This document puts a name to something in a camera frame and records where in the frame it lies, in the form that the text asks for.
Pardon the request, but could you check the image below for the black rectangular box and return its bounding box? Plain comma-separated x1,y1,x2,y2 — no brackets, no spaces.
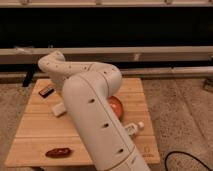
39,85,54,98

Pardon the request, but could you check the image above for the black cable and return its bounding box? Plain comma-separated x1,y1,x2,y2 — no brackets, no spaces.
164,150,213,171

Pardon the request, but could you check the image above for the dark red oblong object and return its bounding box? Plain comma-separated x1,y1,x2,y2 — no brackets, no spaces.
45,148,71,158

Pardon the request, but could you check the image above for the orange ceramic bowl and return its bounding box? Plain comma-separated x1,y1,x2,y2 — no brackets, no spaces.
108,96,123,120

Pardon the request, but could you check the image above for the white sponge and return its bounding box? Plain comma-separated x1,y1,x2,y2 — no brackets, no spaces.
51,103,66,117

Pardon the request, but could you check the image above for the wooden table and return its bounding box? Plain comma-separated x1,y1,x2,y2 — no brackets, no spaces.
5,78,160,167

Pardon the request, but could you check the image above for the white labelled bottle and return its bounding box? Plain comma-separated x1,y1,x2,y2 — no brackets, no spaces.
124,122,144,136

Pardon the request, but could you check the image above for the long grey rail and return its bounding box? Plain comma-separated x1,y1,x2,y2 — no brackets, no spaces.
0,46,213,64

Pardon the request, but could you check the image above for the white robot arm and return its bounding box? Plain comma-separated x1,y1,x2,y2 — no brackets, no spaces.
38,51,150,171

